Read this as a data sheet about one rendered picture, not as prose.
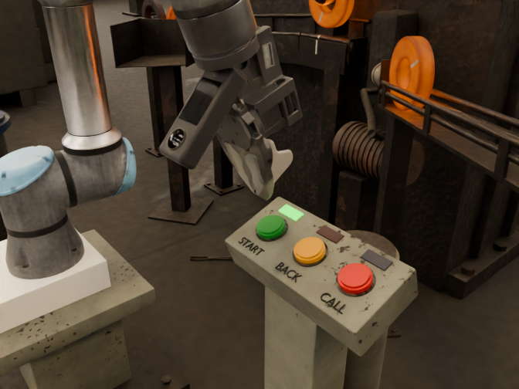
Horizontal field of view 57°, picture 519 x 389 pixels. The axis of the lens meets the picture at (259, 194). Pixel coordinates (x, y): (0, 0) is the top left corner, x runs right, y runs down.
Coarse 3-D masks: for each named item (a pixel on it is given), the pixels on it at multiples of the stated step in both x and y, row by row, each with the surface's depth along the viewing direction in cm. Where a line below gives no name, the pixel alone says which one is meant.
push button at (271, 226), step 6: (270, 216) 67; (276, 216) 66; (258, 222) 67; (264, 222) 66; (270, 222) 66; (276, 222) 66; (282, 222) 66; (258, 228) 66; (264, 228) 65; (270, 228) 65; (276, 228) 65; (282, 228) 65; (264, 234) 65; (270, 234) 65; (276, 234) 64
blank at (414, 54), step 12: (408, 36) 100; (420, 36) 100; (396, 48) 105; (408, 48) 100; (420, 48) 96; (396, 60) 106; (408, 60) 100; (420, 60) 95; (432, 60) 96; (396, 72) 106; (408, 72) 106; (420, 72) 96; (432, 72) 96; (396, 84) 107; (408, 84) 106; (420, 84) 96; (432, 84) 97; (408, 108) 102
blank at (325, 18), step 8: (312, 0) 144; (336, 0) 137; (344, 0) 135; (352, 0) 135; (312, 8) 145; (320, 8) 143; (328, 8) 144; (336, 8) 138; (344, 8) 136; (352, 8) 137; (320, 16) 143; (328, 16) 141; (336, 16) 139; (344, 16) 137; (320, 24) 144; (328, 24) 142; (336, 24) 140
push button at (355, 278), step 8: (352, 264) 57; (360, 264) 56; (344, 272) 56; (352, 272) 56; (360, 272) 55; (368, 272) 55; (344, 280) 55; (352, 280) 55; (360, 280) 55; (368, 280) 55; (344, 288) 55; (352, 288) 54; (360, 288) 54; (368, 288) 55
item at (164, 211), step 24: (120, 24) 163; (144, 24) 175; (168, 24) 173; (120, 48) 165; (144, 48) 179; (168, 48) 177; (168, 72) 167; (168, 96) 171; (168, 120) 175; (168, 168) 184; (168, 216) 189; (192, 216) 189
